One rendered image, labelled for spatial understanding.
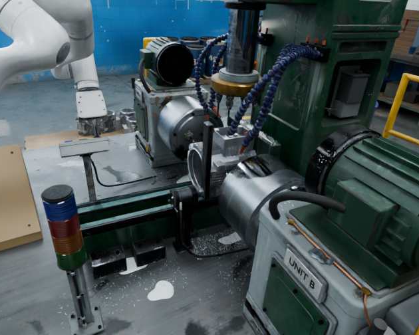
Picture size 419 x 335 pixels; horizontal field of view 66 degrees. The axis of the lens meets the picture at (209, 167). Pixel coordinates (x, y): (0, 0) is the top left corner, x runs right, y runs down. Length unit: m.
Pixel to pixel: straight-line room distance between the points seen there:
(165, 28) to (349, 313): 6.64
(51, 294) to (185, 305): 0.39
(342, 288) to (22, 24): 0.84
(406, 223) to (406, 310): 0.19
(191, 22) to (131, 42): 1.35
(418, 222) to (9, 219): 1.14
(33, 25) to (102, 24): 5.71
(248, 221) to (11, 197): 0.82
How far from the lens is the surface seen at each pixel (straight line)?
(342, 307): 0.63
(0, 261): 1.25
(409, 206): 0.57
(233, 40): 1.03
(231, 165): 1.10
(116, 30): 6.64
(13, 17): 0.89
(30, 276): 1.16
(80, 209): 1.17
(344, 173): 0.62
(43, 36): 0.86
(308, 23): 1.11
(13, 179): 1.30
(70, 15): 0.98
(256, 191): 0.84
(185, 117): 1.29
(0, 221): 1.27
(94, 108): 1.28
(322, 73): 1.06
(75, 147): 1.25
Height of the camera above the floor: 1.59
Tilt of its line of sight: 29 degrees down
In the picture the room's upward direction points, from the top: 3 degrees clockwise
